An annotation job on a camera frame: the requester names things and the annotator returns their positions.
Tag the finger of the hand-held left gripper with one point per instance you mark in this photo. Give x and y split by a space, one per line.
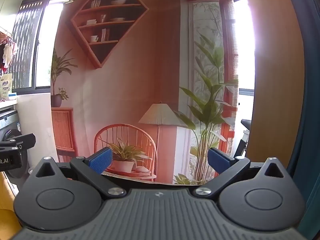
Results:
25 140

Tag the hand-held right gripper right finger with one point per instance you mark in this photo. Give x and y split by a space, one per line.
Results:
219 160

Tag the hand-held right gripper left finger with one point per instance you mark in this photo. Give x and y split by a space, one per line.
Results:
101 159

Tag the grey front-load washing machine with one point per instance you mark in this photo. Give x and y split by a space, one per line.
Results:
11 130

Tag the yellow wooden furniture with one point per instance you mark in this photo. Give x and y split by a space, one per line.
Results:
7 205

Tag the white detergent bag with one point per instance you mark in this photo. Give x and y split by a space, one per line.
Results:
5 86

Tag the hanging laundry clothes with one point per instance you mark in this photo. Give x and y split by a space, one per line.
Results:
7 55

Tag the black metal window grille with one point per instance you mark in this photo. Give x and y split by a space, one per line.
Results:
23 45

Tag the wooden board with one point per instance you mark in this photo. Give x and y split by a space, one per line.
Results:
275 67

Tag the teal cloth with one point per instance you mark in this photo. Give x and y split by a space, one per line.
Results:
311 80

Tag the metal binder clip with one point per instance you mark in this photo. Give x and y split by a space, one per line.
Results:
69 0

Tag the printed room scene wall poster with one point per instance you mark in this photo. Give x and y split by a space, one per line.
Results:
140 80

